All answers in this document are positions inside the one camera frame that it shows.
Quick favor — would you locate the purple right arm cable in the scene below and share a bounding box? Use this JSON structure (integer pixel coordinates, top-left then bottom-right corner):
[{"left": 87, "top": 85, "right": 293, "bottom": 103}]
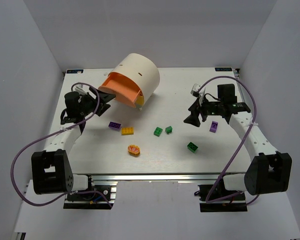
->
[{"left": 204, "top": 75, "right": 262, "bottom": 207}]

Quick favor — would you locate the blue corner label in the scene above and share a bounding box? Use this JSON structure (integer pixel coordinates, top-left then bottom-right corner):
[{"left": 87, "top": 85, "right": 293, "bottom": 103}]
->
[
  {"left": 66, "top": 69, "right": 84, "bottom": 74},
  {"left": 214, "top": 67, "right": 233, "bottom": 72}
]

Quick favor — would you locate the green lego brick right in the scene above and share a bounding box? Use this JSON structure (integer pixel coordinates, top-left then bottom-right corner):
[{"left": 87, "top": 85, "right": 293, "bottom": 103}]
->
[{"left": 187, "top": 142, "right": 198, "bottom": 153}]

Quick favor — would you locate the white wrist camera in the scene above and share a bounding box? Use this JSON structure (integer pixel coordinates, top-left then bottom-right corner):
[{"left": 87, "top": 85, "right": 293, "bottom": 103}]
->
[
  {"left": 190, "top": 83, "right": 206, "bottom": 99},
  {"left": 71, "top": 84, "right": 84, "bottom": 93}
]

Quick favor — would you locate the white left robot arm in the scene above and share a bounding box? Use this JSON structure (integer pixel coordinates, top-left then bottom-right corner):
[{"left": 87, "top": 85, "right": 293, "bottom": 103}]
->
[{"left": 31, "top": 89, "right": 116, "bottom": 195}]

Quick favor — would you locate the cream drawer cabinet shell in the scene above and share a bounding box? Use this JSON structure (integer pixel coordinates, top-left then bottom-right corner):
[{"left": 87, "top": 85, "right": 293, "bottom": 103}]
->
[{"left": 108, "top": 53, "right": 160, "bottom": 107}]

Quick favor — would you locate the left blue corner label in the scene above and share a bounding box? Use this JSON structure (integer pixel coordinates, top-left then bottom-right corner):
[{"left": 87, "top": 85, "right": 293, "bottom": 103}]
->
[{"left": 66, "top": 69, "right": 84, "bottom": 74}]

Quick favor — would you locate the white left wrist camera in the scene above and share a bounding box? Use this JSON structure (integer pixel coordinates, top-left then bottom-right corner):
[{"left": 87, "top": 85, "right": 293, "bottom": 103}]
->
[{"left": 71, "top": 84, "right": 84, "bottom": 93}]

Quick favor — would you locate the right blue corner label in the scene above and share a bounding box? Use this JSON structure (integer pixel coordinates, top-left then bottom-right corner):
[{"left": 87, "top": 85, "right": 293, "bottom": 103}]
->
[{"left": 214, "top": 67, "right": 233, "bottom": 72}]

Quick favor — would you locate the yellow lego brick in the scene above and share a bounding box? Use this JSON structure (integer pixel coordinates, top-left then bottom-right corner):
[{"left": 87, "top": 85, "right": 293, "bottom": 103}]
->
[{"left": 121, "top": 127, "right": 134, "bottom": 136}]

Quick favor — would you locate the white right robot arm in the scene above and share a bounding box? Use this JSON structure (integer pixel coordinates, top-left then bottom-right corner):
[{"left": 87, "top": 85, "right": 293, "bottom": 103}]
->
[{"left": 184, "top": 83, "right": 292, "bottom": 199}]

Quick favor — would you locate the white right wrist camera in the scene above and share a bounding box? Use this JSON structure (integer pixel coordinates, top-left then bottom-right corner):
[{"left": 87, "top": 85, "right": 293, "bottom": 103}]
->
[{"left": 190, "top": 83, "right": 206, "bottom": 99}]

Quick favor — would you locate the orange oval lego piece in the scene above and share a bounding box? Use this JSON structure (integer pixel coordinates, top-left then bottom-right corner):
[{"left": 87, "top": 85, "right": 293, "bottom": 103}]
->
[{"left": 127, "top": 144, "right": 141, "bottom": 157}]

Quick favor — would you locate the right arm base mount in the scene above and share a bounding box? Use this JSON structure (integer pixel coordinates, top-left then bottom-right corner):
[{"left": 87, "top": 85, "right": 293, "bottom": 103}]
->
[{"left": 193, "top": 184, "right": 248, "bottom": 213}]

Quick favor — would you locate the yellow drawer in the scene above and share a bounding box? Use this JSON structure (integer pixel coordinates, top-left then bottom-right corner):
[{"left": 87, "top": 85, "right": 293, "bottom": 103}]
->
[{"left": 135, "top": 95, "right": 144, "bottom": 107}]

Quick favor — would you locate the green lego brick left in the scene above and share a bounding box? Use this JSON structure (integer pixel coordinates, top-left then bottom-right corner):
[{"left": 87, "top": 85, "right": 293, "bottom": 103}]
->
[{"left": 153, "top": 127, "right": 163, "bottom": 137}]

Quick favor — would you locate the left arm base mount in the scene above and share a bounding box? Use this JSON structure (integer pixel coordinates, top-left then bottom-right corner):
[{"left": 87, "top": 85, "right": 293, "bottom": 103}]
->
[{"left": 63, "top": 175, "right": 117, "bottom": 210}]

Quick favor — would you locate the small green lego brick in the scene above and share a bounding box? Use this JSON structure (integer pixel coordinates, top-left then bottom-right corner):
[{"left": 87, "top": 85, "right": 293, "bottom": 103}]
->
[{"left": 165, "top": 126, "right": 173, "bottom": 134}]

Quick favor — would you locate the aluminium table front rail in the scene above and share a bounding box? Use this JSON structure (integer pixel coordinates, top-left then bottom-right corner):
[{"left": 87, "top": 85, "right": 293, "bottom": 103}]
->
[{"left": 36, "top": 171, "right": 256, "bottom": 183}]

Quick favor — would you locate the purple curved lego brick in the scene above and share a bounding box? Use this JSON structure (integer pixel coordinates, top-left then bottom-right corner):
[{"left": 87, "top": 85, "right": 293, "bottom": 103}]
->
[{"left": 209, "top": 121, "right": 218, "bottom": 133}]

